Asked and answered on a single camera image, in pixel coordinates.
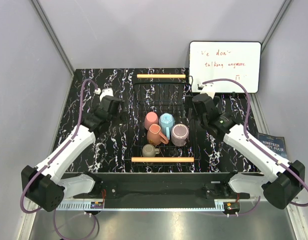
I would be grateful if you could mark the orange floral mug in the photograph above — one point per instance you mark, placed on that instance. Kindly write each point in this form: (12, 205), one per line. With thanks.
(155, 135)

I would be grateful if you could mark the black wire dish rack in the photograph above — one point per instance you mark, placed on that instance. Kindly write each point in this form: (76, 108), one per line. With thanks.
(160, 93)

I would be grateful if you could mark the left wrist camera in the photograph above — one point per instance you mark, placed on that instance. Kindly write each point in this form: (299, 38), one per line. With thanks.
(104, 92)

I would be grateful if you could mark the pink cup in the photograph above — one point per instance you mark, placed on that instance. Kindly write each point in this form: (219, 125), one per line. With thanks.
(151, 118)

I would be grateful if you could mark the white whiteboard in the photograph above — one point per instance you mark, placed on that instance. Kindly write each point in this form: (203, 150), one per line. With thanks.
(235, 60)

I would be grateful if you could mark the grey small mug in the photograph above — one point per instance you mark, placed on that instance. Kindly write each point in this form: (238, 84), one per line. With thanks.
(150, 151)

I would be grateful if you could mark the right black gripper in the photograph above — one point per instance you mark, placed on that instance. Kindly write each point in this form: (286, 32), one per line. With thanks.
(188, 104)

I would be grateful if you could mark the blue faceted cup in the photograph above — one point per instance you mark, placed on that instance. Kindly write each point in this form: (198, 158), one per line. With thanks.
(166, 122)

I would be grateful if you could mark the purple mug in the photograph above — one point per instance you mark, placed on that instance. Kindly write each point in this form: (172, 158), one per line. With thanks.
(179, 135)

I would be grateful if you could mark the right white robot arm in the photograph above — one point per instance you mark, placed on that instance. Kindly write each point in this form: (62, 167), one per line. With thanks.
(280, 180)

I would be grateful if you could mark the grey cable duct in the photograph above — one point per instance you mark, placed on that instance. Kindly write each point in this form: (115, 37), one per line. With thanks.
(81, 205)

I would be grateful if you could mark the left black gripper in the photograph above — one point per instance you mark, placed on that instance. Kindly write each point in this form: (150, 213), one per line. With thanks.
(124, 114)

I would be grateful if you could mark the blue book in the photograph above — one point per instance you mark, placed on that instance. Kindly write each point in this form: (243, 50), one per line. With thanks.
(275, 143)

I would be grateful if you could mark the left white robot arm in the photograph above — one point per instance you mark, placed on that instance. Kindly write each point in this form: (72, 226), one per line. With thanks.
(44, 183)

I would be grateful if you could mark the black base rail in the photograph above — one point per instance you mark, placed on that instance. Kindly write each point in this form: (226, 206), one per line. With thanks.
(166, 190)

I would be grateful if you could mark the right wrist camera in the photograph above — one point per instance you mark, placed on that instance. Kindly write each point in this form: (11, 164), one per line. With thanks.
(208, 89)

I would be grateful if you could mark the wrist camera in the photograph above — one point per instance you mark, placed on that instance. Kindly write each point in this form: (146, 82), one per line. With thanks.
(104, 92)
(208, 89)

